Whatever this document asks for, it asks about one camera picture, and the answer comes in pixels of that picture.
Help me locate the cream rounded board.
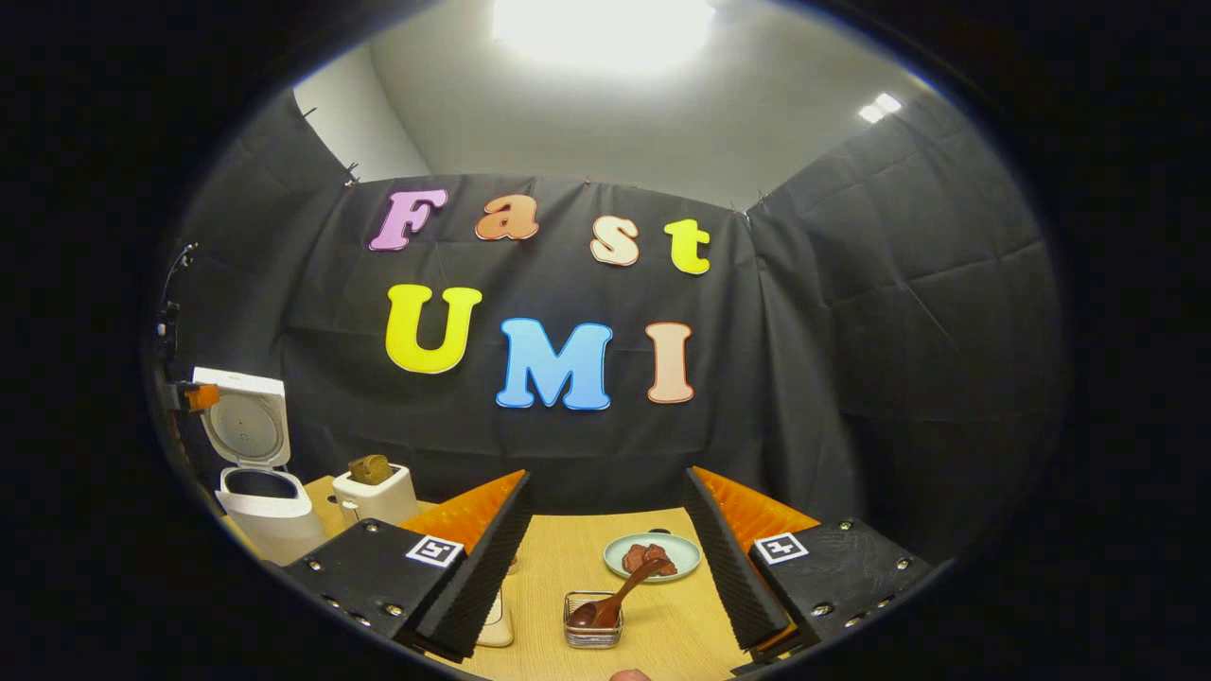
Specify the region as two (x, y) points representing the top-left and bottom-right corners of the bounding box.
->
(476, 586), (515, 649)

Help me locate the white rice cooker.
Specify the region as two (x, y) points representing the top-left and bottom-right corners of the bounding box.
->
(192, 367), (327, 566)

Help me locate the metal wire chopstick holder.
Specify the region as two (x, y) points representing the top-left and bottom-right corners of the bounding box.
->
(563, 591), (623, 649)

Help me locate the white toaster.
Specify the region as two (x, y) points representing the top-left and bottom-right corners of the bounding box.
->
(331, 463), (420, 528)

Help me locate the brown wooden spoon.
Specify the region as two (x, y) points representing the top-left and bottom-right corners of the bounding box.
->
(568, 558), (668, 630)

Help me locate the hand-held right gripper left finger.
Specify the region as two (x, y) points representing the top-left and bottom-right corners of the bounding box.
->
(284, 470), (533, 663)

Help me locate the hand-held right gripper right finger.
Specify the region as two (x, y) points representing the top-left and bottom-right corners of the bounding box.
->
(683, 465), (933, 663)

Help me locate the pale green plate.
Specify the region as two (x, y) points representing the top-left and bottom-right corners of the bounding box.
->
(604, 532), (703, 583)

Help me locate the large ceiling light panel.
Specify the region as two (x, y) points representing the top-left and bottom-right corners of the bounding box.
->
(492, 0), (716, 73)

